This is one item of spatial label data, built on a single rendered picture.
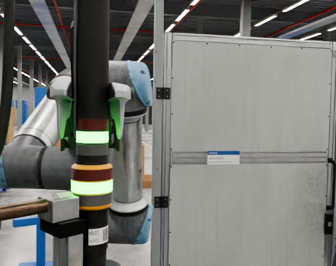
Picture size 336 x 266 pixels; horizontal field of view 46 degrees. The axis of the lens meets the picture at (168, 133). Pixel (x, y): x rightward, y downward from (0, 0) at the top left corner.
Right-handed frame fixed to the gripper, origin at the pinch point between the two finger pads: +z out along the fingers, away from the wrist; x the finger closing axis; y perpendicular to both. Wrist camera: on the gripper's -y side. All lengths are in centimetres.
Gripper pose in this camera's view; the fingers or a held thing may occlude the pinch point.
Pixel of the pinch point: (91, 86)
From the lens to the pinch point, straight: 39.8
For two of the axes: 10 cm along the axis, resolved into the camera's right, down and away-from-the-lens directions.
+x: -9.8, -0.1, -1.9
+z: 1.9, 0.4, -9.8
